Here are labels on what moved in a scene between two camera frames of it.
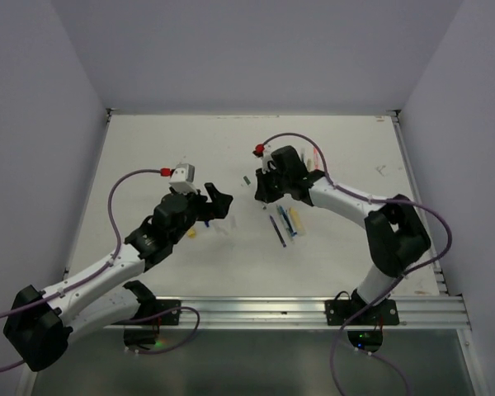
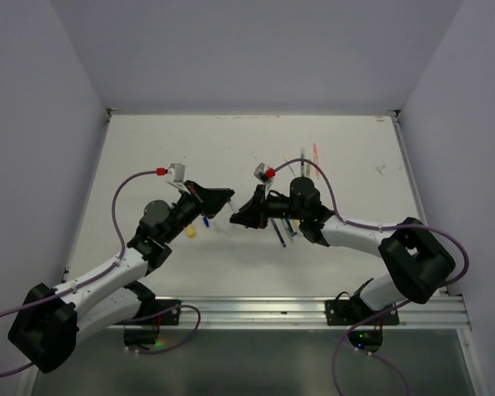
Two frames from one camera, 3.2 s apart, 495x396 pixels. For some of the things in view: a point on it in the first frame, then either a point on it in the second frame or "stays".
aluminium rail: [294, 313] stays
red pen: [316, 158] stays
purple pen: [277, 231] stays
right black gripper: [262, 191] → [252, 214]
